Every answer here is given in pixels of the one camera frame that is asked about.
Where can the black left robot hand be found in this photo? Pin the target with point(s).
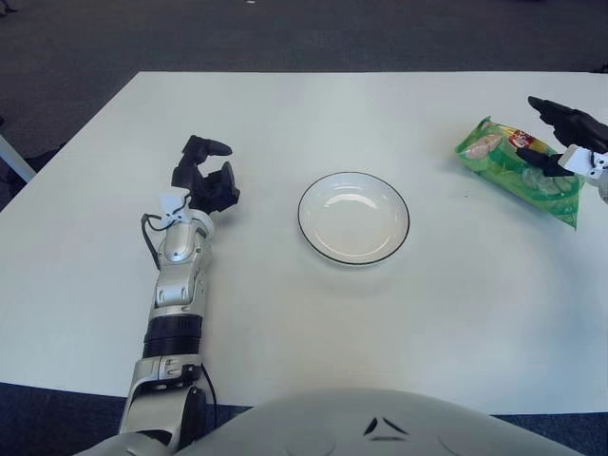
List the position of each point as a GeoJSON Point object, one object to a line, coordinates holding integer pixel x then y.
{"type": "Point", "coordinates": [214, 190]}

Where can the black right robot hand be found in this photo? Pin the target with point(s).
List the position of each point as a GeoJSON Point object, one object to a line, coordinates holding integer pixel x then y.
{"type": "Point", "coordinates": [579, 128]}

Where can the green chips snack bag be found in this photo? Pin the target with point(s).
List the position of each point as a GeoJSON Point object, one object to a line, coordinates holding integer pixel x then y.
{"type": "Point", "coordinates": [494, 164]}

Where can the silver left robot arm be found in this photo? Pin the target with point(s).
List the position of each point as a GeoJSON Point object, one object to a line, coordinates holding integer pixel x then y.
{"type": "Point", "coordinates": [178, 242]}

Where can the white plate with black rim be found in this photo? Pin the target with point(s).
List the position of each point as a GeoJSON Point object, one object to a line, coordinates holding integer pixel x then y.
{"type": "Point", "coordinates": [354, 223]}

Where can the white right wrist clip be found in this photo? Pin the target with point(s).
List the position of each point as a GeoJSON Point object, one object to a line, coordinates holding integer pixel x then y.
{"type": "Point", "coordinates": [582, 159]}

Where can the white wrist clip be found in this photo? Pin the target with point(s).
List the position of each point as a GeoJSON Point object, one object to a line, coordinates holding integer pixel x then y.
{"type": "Point", "coordinates": [172, 204]}
{"type": "Point", "coordinates": [582, 159]}

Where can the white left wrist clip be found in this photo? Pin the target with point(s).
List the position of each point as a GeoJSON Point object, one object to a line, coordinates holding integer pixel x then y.
{"type": "Point", "coordinates": [172, 204]}

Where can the white table leg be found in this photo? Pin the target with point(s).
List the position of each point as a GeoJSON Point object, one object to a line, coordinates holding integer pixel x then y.
{"type": "Point", "coordinates": [16, 161]}

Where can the grey robot torso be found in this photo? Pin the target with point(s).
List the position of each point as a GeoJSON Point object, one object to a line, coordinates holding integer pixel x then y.
{"type": "Point", "coordinates": [332, 427]}

